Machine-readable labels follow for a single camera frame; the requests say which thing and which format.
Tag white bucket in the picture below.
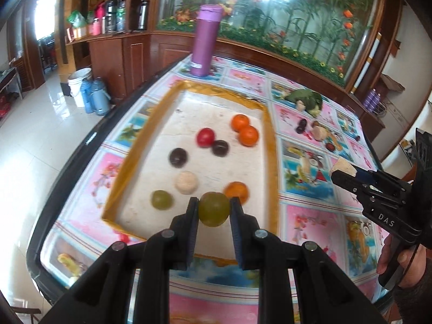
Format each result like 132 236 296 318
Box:
67 67 92 107

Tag purple spray cans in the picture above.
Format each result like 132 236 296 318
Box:
363 89 381 113

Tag large cream banana chunk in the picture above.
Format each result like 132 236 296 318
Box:
330 157 357 177

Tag green grape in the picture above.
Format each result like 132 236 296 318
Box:
151 190 174 211
198 192 230 227

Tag orange mandarin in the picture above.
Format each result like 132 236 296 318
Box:
238 125 259 147
223 181 250 205
231 114 250 132

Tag small cream chunk by vegetable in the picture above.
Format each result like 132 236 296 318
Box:
296 100 305 112

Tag purple thermos bottle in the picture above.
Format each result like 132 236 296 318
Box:
190 4 223 77

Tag colourful printed tablecloth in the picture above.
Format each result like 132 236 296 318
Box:
37 57 390 323

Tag small dark plum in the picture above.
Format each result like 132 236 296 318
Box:
168 147 188 168

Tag tan round fruit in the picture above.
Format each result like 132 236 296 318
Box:
174 171 199 195

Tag large dark plum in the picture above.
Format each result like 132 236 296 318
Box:
211 140 230 157

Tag person's right hand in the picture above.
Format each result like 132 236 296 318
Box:
376 234 428 289

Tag cream block with holes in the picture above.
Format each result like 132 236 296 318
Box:
311 125 329 142

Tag red date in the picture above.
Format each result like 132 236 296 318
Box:
325 143 335 152

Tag white foam tray yellow tape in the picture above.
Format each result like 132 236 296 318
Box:
101 80 281 266

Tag green leafy vegetable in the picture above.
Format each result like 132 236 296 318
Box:
284 89 323 118

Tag blue thermos jugs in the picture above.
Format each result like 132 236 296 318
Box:
80 77 110 116

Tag dark grape pair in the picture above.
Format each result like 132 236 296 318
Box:
296 119 308 134

